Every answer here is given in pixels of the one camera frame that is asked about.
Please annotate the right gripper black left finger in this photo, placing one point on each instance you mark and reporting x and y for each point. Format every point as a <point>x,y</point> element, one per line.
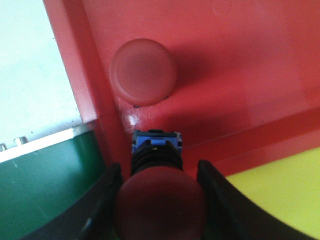
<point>90,217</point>

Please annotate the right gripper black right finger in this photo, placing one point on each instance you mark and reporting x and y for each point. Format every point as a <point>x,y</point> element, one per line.
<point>233,216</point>

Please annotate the red button yellow tab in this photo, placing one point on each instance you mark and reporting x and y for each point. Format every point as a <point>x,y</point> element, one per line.
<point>159,201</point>

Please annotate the yellow plastic tray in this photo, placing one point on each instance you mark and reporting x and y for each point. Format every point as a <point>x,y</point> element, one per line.
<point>288,188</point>

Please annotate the green conveyor belt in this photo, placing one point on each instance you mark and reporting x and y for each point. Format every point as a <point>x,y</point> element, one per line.
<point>37,187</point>

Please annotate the red plastic tray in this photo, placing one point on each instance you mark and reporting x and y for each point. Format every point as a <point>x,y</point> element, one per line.
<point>248,88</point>

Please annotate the red mushroom push button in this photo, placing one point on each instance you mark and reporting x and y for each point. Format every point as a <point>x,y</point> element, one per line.
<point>143,72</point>

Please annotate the aluminium conveyor frame rail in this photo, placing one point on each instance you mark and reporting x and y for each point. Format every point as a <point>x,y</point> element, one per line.
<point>22,146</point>

